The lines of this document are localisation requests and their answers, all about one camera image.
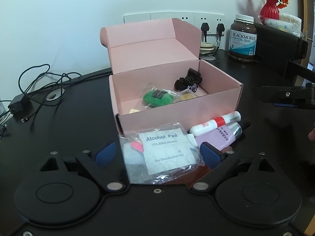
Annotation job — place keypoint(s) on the black power plug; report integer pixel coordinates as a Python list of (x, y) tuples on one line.
[(220, 29), (205, 28)]

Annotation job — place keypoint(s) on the alcohol pad bag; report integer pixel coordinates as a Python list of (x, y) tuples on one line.
[(160, 155)]

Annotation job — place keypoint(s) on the green pouch in plastic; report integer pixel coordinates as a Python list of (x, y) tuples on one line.
[(157, 98)]

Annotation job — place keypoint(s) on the black power adapter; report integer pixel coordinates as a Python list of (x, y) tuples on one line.
[(19, 106)]

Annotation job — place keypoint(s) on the silver desk grommet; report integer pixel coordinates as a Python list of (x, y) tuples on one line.
[(54, 95)]

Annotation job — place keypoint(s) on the pink cardboard box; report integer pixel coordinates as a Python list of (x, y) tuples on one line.
[(157, 53)]

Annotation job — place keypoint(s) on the black power plug left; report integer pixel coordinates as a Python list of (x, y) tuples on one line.
[(205, 28)]

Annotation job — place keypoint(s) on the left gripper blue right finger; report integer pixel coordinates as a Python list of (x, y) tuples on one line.
[(211, 156)]

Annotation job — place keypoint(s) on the brown fish oil bottle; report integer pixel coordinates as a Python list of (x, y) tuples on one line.
[(243, 38)]

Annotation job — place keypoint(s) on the white red tube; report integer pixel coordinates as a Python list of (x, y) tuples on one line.
[(205, 127)]

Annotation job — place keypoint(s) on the cotton swab box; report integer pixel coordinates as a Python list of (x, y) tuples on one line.
[(293, 23)]

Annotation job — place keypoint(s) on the red ribbed vase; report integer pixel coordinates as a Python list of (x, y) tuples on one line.
[(270, 10)]

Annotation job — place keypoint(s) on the yellow sachet packet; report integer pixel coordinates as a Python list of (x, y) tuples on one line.
[(133, 111)]

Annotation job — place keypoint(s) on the person right hand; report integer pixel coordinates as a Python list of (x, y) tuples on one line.
[(311, 135)]

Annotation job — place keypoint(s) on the black power plug right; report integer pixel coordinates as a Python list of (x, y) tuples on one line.
[(220, 29)]

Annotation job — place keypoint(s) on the purple cosmetic tube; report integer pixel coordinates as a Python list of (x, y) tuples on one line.
[(225, 135)]

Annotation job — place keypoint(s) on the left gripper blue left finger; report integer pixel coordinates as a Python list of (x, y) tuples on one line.
[(106, 155)]

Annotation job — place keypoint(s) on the black hair clip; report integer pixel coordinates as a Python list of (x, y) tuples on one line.
[(191, 81)]

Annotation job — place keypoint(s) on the black storage box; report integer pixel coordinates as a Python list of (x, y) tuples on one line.
[(278, 45)]

